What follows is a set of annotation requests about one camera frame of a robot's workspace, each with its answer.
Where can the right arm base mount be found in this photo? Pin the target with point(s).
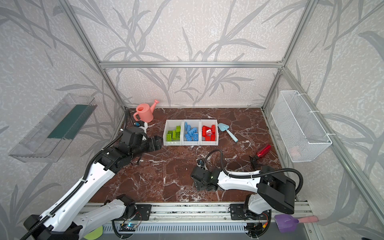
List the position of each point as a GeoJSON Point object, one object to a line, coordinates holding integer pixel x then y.
{"type": "Point", "coordinates": [240, 212]}

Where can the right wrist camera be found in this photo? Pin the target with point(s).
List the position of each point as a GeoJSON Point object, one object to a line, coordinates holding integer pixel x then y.
{"type": "Point", "coordinates": [200, 163]}

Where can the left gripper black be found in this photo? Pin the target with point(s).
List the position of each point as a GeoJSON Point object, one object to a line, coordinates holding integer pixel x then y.
{"type": "Point", "coordinates": [154, 143]}

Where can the clear plastic wall shelf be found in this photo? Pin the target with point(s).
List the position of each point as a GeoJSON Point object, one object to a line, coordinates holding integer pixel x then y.
{"type": "Point", "coordinates": [50, 138]}

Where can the red tool right side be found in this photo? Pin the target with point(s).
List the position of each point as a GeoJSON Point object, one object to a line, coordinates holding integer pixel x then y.
{"type": "Point", "coordinates": [255, 160]}

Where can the circuit board with led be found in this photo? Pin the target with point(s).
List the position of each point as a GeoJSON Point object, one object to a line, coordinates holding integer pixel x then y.
{"type": "Point", "coordinates": [128, 227]}

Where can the green spatula wooden handle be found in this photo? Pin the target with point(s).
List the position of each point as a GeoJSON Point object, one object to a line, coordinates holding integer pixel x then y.
{"type": "Point", "coordinates": [97, 233]}

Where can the red lego pair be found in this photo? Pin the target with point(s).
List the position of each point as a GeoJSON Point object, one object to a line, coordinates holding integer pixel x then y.
{"type": "Point", "coordinates": [213, 129]}

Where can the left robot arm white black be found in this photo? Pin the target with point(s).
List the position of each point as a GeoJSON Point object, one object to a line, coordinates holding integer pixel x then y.
{"type": "Point", "coordinates": [62, 220]}

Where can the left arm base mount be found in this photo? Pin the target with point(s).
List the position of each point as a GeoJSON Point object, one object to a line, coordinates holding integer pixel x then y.
{"type": "Point", "coordinates": [142, 212]}

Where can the pink watering can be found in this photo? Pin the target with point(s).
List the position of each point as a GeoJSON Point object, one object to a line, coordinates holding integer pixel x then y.
{"type": "Point", "coordinates": [144, 112]}

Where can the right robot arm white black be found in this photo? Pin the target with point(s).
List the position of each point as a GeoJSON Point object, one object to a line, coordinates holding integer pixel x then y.
{"type": "Point", "coordinates": [270, 189]}

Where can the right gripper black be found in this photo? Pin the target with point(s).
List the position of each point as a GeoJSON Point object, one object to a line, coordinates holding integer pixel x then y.
{"type": "Point", "coordinates": [198, 176]}

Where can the light blue toy shovel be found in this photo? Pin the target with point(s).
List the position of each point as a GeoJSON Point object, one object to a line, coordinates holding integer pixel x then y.
{"type": "Point", "coordinates": [226, 128]}

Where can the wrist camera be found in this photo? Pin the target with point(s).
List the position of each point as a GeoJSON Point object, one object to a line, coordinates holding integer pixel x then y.
{"type": "Point", "coordinates": [200, 163]}
{"type": "Point", "coordinates": [142, 125]}

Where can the purple scoop pink handle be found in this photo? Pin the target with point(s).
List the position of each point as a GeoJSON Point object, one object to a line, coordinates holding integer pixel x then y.
{"type": "Point", "coordinates": [287, 223]}

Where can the white three-compartment bin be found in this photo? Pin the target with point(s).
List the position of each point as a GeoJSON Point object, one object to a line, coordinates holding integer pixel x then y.
{"type": "Point", "coordinates": [171, 125]}

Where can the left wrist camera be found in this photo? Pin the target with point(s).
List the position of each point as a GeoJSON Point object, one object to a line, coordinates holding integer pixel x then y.
{"type": "Point", "coordinates": [142, 125]}

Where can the white wire mesh basket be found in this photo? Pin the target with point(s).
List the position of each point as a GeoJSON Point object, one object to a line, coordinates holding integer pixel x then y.
{"type": "Point", "coordinates": [302, 133]}

